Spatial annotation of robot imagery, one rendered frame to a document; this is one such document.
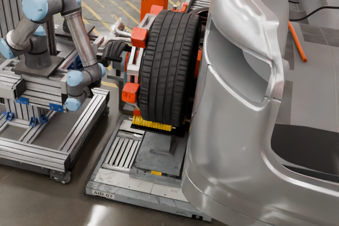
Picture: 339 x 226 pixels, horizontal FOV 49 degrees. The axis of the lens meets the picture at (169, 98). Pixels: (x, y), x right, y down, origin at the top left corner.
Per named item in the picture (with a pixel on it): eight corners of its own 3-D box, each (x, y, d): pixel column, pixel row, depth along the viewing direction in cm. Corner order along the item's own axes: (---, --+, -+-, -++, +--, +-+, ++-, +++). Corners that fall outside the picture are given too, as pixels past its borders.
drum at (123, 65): (146, 80, 220) (148, 60, 212) (112, 74, 222) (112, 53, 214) (152, 68, 232) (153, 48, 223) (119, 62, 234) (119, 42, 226)
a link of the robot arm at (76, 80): (80, 65, 185) (80, 83, 191) (62, 73, 177) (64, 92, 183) (91, 70, 181) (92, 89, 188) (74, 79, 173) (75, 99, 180)
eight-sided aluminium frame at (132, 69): (135, 127, 216) (140, 44, 184) (124, 125, 216) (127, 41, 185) (156, 79, 260) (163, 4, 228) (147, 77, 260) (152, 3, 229)
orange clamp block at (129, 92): (139, 94, 202) (135, 104, 195) (125, 92, 203) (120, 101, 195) (140, 83, 198) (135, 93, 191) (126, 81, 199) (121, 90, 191)
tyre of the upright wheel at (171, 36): (187, 60, 173) (207, -5, 220) (138, 51, 175) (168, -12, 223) (176, 150, 218) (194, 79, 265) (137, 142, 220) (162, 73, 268)
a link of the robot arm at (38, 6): (28, 55, 209) (68, 4, 170) (5, 64, 199) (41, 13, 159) (16, 37, 208) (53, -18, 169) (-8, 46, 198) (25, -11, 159)
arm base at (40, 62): (19, 66, 213) (17, 51, 207) (33, 54, 225) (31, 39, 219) (44, 71, 211) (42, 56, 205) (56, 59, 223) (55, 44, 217)
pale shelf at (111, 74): (128, 82, 281) (128, 78, 280) (106, 78, 283) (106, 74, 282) (142, 55, 316) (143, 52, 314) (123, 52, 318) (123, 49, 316)
